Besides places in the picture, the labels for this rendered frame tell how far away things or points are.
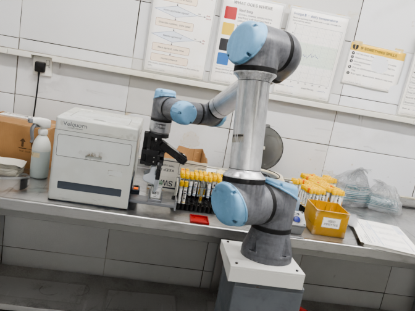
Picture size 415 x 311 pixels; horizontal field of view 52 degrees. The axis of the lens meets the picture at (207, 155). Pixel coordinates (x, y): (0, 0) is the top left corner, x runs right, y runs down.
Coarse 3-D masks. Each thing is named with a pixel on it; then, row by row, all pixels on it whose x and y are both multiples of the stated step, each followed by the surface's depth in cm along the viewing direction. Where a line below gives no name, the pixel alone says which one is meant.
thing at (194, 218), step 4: (192, 216) 159; (196, 216) 159; (200, 216) 159; (204, 216) 159; (192, 220) 153; (196, 220) 155; (200, 220) 156; (204, 220) 157; (208, 220) 156; (204, 224) 153; (208, 224) 153
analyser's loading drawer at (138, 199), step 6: (162, 192) 158; (132, 198) 155; (138, 198) 156; (144, 198) 157; (162, 198) 161; (150, 204) 155; (156, 204) 155; (162, 204) 155; (168, 204) 155; (174, 204) 156; (174, 210) 156
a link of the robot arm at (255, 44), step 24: (240, 24) 112; (264, 24) 110; (240, 48) 110; (264, 48) 108; (288, 48) 113; (240, 72) 111; (264, 72) 109; (240, 96) 112; (264, 96) 112; (240, 120) 112; (264, 120) 113; (240, 144) 112; (240, 168) 112; (216, 192) 114; (240, 192) 110; (264, 192) 115; (216, 216) 115; (240, 216) 109; (264, 216) 115
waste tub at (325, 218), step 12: (312, 204) 166; (324, 204) 174; (336, 204) 175; (312, 216) 165; (324, 216) 162; (336, 216) 162; (348, 216) 162; (312, 228) 163; (324, 228) 163; (336, 228) 163
